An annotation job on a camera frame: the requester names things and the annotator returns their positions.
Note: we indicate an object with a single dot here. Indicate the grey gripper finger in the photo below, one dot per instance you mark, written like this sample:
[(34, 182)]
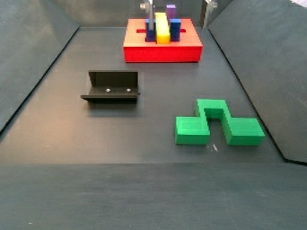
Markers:
[(211, 4), (147, 5)]

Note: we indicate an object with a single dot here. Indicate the green stepped block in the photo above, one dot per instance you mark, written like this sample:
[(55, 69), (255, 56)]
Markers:
[(242, 131)]

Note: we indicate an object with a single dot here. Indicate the red base board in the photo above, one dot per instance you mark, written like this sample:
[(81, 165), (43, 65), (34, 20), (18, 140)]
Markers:
[(139, 51)]

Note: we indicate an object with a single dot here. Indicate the black angle fixture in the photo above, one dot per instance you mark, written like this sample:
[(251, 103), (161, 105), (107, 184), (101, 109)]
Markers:
[(113, 85)]

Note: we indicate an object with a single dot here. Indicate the yellow arched bar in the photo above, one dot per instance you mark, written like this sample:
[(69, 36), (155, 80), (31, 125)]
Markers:
[(163, 34)]

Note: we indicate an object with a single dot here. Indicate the purple post right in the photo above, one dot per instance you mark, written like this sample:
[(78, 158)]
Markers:
[(171, 11)]

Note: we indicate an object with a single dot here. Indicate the blue post right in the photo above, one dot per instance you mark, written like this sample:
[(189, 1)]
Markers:
[(175, 25)]

